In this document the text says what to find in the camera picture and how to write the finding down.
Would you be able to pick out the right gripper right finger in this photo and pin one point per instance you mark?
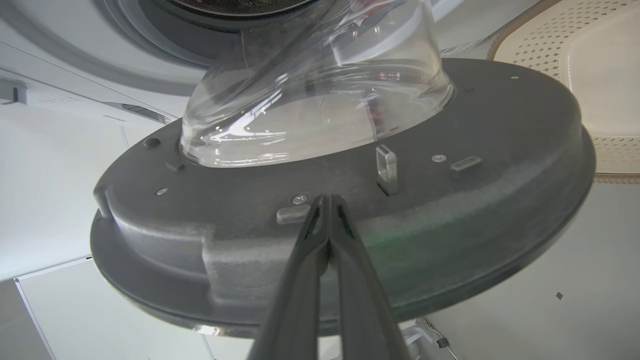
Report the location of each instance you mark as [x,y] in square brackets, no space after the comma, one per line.
[362,300]

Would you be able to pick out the dark grey glass washer door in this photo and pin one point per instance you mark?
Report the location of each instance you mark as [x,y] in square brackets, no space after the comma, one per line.
[475,200]

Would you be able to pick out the beige perforated laundry basket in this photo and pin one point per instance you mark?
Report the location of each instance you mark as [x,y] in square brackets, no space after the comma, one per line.
[605,75]

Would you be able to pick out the white front-loading washing machine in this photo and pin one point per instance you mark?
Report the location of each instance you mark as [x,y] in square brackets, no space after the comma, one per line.
[60,45]

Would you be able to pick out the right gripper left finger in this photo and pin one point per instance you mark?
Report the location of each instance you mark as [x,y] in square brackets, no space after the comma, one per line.
[300,290]

